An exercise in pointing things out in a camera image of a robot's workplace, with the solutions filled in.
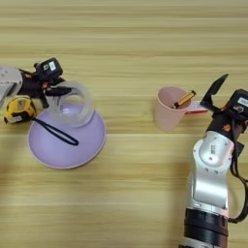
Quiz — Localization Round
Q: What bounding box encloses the yellow tape measure with strap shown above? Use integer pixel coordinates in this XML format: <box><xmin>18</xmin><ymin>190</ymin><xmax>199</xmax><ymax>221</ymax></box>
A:
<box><xmin>3</xmin><ymin>96</ymin><xmax>79</xmax><ymax>147</ymax></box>

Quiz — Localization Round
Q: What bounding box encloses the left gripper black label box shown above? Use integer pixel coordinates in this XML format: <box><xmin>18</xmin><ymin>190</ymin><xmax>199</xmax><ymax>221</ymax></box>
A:
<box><xmin>34</xmin><ymin>57</ymin><xmax>64</xmax><ymax>82</ymax></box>

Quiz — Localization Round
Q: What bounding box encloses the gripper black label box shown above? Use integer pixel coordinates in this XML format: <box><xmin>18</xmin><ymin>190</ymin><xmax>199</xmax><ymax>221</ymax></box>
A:
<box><xmin>34</xmin><ymin>57</ymin><xmax>64</xmax><ymax>82</ymax></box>
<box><xmin>226</xmin><ymin>89</ymin><xmax>248</xmax><ymax>120</ymax></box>

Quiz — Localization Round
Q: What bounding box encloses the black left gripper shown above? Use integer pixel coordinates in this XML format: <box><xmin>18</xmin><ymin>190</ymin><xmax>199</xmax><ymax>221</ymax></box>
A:
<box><xmin>17</xmin><ymin>72</ymin><xmax>74</xmax><ymax>109</ymax></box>

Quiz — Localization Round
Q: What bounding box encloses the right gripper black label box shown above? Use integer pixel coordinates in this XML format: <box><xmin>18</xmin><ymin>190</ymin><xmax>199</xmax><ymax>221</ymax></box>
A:
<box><xmin>226</xmin><ymin>89</ymin><xmax>248</xmax><ymax>120</ymax></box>

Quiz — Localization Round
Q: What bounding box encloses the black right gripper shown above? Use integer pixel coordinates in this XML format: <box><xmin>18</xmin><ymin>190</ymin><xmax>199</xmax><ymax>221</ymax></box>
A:
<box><xmin>200</xmin><ymin>73</ymin><xmax>248</xmax><ymax>141</ymax></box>

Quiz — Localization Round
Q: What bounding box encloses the clear tape roll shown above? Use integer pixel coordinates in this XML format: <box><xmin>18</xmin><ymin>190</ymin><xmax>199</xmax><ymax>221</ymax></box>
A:
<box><xmin>45</xmin><ymin>80</ymin><xmax>95</xmax><ymax>129</ymax></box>

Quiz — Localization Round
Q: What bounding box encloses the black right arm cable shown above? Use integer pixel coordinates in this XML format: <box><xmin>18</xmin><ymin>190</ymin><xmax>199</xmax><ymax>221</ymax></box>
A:
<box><xmin>227</xmin><ymin>129</ymin><xmax>248</xmax><ymax>225</ymax></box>

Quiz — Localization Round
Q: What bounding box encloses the purple plate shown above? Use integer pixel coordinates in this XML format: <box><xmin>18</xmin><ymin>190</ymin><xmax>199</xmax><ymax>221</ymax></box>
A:
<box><xmin>27</xmin><ymin>102</ymin><xmax>108</xmax><ymax>170</ymax></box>

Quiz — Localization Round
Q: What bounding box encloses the pink cup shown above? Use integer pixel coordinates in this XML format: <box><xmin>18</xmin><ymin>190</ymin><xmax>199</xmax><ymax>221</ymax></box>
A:
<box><xmin>154</xmin><ymin>86</ymin><xmax>192</xmax><ymax>132</ymax></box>

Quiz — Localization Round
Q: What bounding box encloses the small red white box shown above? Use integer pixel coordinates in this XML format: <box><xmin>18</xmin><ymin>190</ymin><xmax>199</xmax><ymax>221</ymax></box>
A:
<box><xmin>184</xmin><ymin>100</ymin><xmax>209</xmax><ymax>115</ymax></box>

